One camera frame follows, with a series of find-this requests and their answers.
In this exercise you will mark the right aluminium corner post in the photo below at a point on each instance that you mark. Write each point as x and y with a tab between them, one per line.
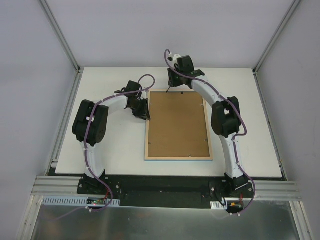
279	30

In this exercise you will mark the blue wooden picture frame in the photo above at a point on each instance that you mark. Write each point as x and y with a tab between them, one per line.
147	157

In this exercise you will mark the left grey cable duct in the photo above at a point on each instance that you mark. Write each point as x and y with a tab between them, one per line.
79	201

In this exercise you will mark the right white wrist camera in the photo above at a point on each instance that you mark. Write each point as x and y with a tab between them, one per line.
173	58

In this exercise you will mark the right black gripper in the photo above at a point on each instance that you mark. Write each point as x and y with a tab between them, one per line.
173	80

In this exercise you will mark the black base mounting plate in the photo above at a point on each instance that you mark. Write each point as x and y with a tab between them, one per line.
185	192

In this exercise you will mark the right grey cable duct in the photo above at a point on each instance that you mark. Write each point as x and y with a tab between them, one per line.
216	205

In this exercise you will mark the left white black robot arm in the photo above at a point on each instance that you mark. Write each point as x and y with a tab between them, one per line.
90	127

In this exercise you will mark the left aluminium corner post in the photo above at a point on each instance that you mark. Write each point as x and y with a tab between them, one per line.
59	34

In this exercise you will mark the brown fibreboard frame backing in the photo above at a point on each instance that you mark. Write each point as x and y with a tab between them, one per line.
177	122

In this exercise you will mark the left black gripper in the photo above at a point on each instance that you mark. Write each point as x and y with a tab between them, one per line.
141	108

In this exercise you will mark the aluminium front rail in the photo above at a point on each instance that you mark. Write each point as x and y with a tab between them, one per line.
266	190

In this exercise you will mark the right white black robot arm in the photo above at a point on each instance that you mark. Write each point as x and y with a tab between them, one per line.
226	121

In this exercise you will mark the aluminium corner post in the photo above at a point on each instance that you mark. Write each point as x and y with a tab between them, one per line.
279	30
59	34

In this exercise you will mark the grey cable duct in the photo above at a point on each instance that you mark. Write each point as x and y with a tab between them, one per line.
79	201
216	205

